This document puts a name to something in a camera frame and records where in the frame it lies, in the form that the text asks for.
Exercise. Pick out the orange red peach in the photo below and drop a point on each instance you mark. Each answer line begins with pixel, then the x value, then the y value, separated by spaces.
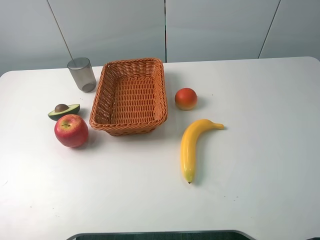
pixel 186 99

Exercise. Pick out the orange woven wicker basket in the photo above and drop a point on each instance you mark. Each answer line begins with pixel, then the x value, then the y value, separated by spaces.
pixel 130 97

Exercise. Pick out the halved avocado with pit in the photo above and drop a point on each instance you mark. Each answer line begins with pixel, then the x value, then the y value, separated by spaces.
pixel 62 109

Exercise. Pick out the grey mesh cup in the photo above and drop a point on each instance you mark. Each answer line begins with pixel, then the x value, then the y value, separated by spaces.
pixel 81 70

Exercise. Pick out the red apple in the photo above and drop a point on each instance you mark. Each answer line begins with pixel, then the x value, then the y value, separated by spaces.
pixel 71 131

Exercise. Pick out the yellow banana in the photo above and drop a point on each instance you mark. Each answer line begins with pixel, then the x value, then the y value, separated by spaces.
pixel 188 146

